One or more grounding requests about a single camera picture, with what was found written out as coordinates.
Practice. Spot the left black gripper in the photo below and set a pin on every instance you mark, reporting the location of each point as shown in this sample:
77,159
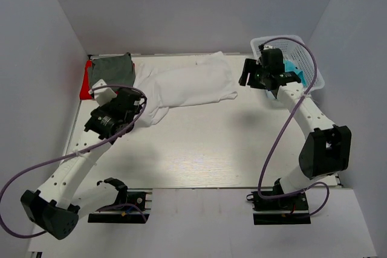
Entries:
108,109

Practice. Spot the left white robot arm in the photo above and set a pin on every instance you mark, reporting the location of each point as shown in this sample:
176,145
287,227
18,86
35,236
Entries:
56,206

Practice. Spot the white t shirt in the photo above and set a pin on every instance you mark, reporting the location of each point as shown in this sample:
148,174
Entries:
210,80

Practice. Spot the white plastic basket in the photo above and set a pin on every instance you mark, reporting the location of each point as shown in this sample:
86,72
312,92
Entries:
291,51

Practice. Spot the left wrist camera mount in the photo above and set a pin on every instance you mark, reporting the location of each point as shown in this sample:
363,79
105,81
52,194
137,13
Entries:
102,95

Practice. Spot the blue t shirt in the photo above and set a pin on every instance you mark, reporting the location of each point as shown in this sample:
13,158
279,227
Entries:
294,70

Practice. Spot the folded grey t shirt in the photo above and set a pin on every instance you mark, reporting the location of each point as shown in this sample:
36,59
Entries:
115,70

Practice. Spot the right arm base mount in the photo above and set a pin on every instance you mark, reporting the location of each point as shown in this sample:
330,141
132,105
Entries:
292,210

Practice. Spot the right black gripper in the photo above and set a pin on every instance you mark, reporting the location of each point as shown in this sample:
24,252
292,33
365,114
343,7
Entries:
250,66

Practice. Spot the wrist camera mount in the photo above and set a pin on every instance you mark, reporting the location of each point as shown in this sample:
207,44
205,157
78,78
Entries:
102,95
263,47

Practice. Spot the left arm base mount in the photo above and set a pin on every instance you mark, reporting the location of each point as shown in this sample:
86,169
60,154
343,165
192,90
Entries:
131,206

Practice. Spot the folded red t shirt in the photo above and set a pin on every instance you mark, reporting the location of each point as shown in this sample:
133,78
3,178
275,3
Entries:
84,93

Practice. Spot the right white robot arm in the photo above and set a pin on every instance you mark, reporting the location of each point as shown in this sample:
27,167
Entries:
326,150

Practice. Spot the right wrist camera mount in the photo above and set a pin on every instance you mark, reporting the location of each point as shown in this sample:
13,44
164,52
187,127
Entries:
263,47

